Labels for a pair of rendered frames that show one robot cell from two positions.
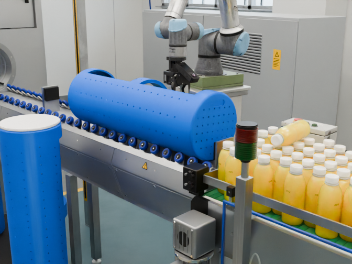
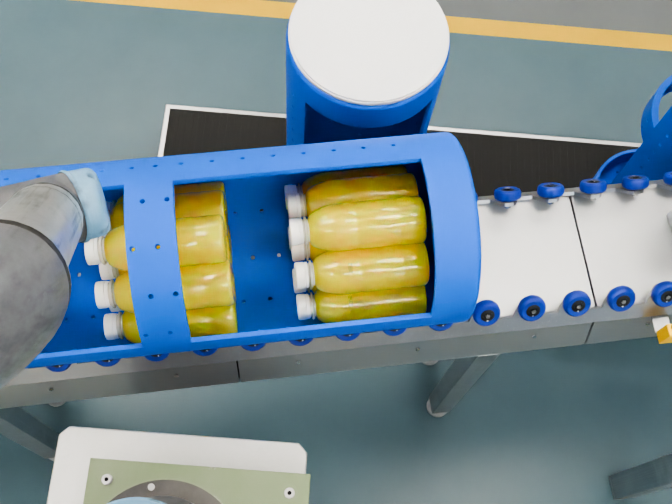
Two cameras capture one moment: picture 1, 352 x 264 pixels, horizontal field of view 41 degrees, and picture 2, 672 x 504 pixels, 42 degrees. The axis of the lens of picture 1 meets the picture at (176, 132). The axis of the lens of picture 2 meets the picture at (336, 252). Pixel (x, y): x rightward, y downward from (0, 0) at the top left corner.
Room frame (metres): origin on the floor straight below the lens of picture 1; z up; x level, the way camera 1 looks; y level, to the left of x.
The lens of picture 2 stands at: (2.58, -0.10, 2.31)
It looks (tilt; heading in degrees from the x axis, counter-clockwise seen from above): 69 degrees down; 120
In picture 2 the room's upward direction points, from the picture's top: 8 degrees clockwise
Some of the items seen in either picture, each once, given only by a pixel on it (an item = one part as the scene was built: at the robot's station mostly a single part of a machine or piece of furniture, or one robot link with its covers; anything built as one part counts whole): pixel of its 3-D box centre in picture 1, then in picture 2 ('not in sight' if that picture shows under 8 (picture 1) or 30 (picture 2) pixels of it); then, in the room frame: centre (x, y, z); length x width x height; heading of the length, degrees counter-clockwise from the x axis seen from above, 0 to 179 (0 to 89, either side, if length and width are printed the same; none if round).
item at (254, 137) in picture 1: (246, 133); not in sight; (1.28, -0.20, 1.23); 0.06 x 0.06 x 0.04
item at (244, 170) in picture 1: (245, 150); not in sight; (1.28, -0.20, 1.18); 0.06 x 0.06 x 0.16
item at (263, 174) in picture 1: (262, 185); not in sight; (1.48, -0.29, 0.99); 0.07 x 0.07 x 0.18
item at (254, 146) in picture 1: (245, 149); not in sight; (1.28, -0.20, 1.18); 0.06 x 0.06 x 0.05
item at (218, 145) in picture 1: (222, 153); not in sight; (1.80, -0.19, 0.99); 0.10 x 0.02 x 0.12; 134
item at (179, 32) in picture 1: (178, 32); not in sight; (2.00, -0.01, 1.45); 0.09 x 0.08 x 0.11; 144
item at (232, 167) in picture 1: (234, 175); not in sight; (1.57, -0.21, 0.99); 0.07 x 0.07 x 0.18
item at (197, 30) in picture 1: (188, 31); not in sight; (2.09, -0.05, 1.45); 0.11 x 0.11 x 0.08; 54
